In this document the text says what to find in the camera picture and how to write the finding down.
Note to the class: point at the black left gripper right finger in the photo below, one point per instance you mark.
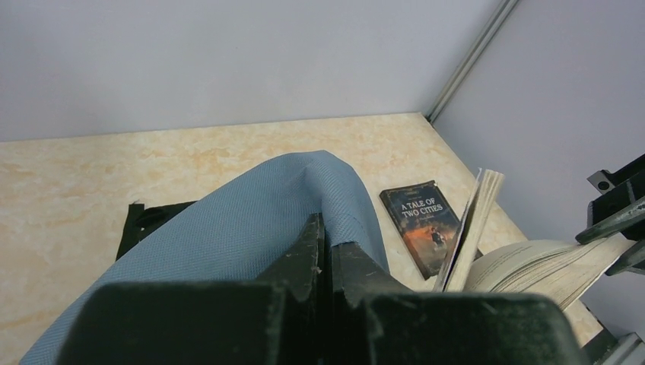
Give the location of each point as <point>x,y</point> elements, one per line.
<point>377,320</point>

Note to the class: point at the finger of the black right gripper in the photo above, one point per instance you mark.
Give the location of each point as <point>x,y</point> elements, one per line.
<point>623,219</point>
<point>630,261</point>

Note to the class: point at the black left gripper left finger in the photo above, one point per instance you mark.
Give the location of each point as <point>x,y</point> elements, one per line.
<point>271,319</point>

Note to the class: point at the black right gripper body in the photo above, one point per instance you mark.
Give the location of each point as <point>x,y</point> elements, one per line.
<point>618,190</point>

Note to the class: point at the colourful comic book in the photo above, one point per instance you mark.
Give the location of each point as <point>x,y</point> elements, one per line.
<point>559,270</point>

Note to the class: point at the blue student backpack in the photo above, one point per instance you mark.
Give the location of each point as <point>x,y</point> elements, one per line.
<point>238,230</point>

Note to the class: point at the dark brown bottom book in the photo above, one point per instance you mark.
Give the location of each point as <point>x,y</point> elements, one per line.
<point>442,245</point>

